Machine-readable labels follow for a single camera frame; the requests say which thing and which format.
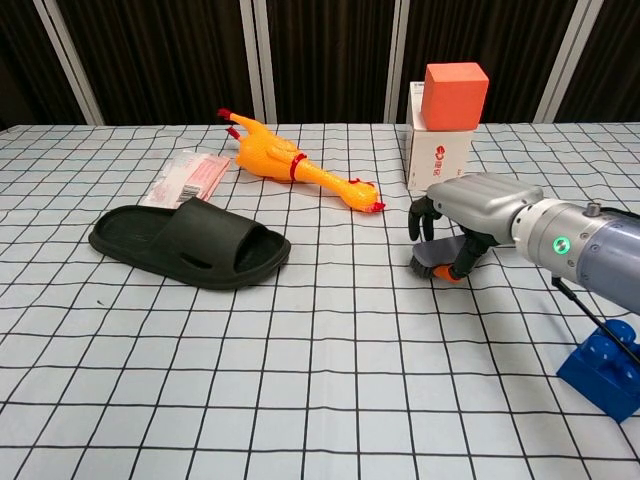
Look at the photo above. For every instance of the blue toy building block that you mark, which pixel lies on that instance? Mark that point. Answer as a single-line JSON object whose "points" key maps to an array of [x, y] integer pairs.
{"points": [[595, 380]]}

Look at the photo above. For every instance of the grey cleaning brush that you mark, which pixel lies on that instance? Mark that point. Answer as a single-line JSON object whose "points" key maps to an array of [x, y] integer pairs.
{"points": [[435, 250]]}

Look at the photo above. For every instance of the white partition post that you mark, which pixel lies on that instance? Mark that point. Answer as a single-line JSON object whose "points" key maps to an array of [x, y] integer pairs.
{"points": [[257, 60], [402, 60], [70, 65], [569, 60]]}

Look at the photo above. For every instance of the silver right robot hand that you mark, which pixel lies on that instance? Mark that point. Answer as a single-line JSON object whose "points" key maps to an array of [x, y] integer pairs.
{"points": [[480, 205]]}

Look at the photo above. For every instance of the white black checkered tablecloth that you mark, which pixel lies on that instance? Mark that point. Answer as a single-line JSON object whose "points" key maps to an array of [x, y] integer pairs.
{"points": [[320, 375]]}

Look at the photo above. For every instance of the orange cube box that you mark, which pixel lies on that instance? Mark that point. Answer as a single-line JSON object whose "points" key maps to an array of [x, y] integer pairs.
{"points": [[450, 105]]}

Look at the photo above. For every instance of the black rubber slide slipper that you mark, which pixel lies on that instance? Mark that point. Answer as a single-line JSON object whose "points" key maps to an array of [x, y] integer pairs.
{"points": [[200, 235]]}

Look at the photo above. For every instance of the pink white plastic packet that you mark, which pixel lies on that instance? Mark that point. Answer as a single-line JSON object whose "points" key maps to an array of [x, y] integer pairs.
{"points": [[195, 172]]}

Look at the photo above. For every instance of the white cardboard box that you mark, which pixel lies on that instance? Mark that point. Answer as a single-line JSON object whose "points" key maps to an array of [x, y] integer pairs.
{"points": [[435, 155]]}

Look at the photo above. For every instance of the yellow rubber chicken toy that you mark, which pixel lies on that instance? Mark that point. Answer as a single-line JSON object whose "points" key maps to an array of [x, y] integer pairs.
{"points": [[265, 150]]}

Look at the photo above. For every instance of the dark pleated curtain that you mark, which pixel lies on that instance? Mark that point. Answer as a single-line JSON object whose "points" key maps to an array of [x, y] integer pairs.
{"points": [[165, 60]]}

